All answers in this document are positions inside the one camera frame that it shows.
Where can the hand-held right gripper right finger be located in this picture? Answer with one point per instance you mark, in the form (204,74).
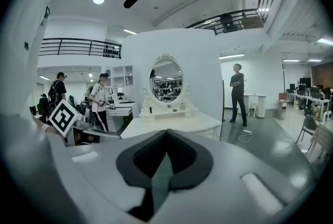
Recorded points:
(229,178)

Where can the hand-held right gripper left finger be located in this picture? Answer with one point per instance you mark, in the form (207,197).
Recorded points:
(104,178)

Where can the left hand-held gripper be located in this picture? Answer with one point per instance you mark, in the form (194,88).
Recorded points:
(63,116)

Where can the person's left forearm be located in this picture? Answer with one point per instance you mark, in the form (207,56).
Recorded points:
(39,122)

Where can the white ornate desk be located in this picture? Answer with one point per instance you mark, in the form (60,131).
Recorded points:
(169,125)

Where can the person's left hand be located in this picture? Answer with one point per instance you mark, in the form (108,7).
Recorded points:
(84,140)

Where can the white power strip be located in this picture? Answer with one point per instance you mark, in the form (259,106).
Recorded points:
(246,131)

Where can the white bookshelf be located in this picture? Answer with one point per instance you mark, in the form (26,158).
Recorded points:
(119,79)

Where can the white stool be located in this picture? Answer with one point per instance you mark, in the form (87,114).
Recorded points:
(252,110)

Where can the small potted green plant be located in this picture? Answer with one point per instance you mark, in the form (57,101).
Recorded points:
(169,106)

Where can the small white table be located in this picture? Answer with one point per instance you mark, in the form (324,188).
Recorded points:
(257,100)

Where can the oval white-framed mirror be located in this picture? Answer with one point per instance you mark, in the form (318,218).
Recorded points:
(166,82)

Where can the clear glass bottle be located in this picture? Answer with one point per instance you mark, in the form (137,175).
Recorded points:
(182,106)

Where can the brown cabinet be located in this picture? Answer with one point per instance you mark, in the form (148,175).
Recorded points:
(281,105)

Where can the person's white shirt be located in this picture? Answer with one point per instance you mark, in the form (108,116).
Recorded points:
(23,74)

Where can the grey chair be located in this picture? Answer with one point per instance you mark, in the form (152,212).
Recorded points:
(309,124)

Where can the cloth-covered table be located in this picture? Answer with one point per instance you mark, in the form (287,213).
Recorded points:
(323,138)

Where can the office desks with monitors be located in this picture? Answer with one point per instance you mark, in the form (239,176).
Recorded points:
(309,95)

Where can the group of ceiling tube lights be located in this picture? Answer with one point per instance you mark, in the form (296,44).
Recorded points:
(232,55)

